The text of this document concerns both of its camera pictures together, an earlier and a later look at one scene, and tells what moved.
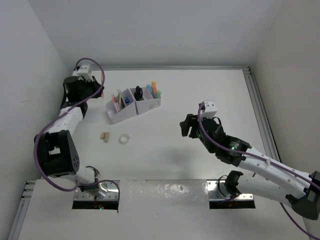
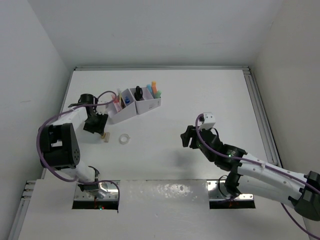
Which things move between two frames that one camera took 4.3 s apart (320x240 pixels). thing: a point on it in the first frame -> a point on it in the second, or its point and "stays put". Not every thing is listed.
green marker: x=158 y=94 stays put
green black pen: x=122 y=104 stays put
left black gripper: x=95 y=84 -> x=98 y=128
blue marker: x=149 y=86 stays put
